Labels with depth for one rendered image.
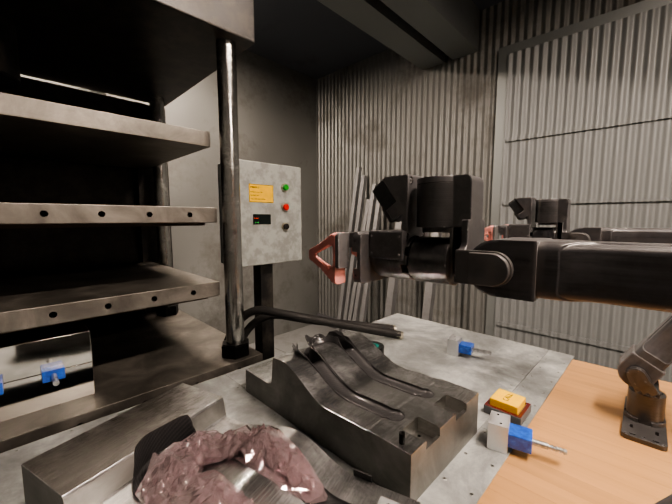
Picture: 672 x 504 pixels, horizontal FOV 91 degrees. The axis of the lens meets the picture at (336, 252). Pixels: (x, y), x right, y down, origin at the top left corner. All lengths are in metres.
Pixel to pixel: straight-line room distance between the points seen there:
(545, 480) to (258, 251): 1.06
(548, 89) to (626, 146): 0.60
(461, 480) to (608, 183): 2.18
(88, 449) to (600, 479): 0.84
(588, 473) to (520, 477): 0.13
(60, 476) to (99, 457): 0.04
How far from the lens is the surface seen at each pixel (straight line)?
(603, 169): 2.64
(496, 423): 0.79
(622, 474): 0.88
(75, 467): 0.65
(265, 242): 1.34
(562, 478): 0.81
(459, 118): 3.01
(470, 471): 0.75
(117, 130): 1.14
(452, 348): 1.20
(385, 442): 0.63
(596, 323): 2.70
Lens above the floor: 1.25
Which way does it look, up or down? 6 degrees down
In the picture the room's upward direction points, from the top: straight up
